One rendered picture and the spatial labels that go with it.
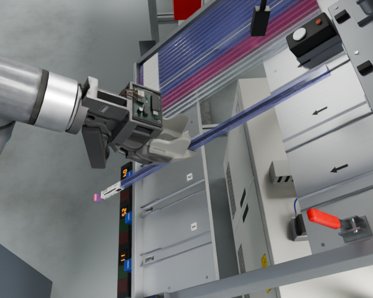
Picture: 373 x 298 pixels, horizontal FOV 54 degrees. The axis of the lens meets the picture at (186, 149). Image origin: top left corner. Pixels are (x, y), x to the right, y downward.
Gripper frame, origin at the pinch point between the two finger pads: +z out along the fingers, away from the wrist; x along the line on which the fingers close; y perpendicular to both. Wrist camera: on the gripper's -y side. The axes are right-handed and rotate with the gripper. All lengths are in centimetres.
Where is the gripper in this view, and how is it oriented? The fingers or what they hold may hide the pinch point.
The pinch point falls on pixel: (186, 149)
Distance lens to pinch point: 61.5
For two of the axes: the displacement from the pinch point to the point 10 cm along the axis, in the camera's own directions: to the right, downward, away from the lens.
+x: -0.7, -8.4, 5.3
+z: 8.4, 2.4, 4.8
